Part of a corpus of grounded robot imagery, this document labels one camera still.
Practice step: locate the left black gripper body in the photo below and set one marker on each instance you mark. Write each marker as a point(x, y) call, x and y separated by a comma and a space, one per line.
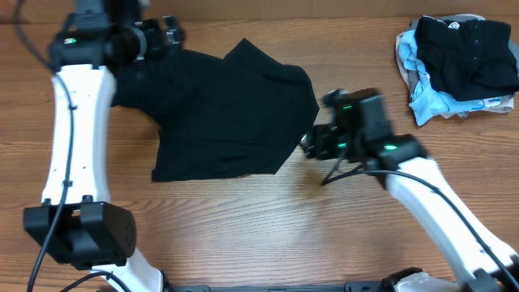
point(156, 46)

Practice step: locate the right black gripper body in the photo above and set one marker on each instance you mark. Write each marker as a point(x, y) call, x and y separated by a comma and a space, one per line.
point(332, 143)

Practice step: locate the black t-shirt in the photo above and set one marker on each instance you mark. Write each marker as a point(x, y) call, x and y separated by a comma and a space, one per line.
point(225, 117)

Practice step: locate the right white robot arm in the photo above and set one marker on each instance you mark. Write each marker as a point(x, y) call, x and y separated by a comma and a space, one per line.
point(479, 260)

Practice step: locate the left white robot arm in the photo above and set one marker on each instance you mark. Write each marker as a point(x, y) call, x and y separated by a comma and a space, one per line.
point(76, 222)

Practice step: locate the light blue folded garment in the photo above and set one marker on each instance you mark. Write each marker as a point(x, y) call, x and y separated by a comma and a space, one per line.
point(426, 102)

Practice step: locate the folded black polo shirt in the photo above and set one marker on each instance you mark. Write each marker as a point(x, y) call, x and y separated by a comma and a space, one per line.
point(469, 60)

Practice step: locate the beige grey folded garment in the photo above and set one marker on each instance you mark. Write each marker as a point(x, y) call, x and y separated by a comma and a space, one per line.
point(502, 105)

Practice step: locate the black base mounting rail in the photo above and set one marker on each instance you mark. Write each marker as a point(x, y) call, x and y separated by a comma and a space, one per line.
point(350, 286)

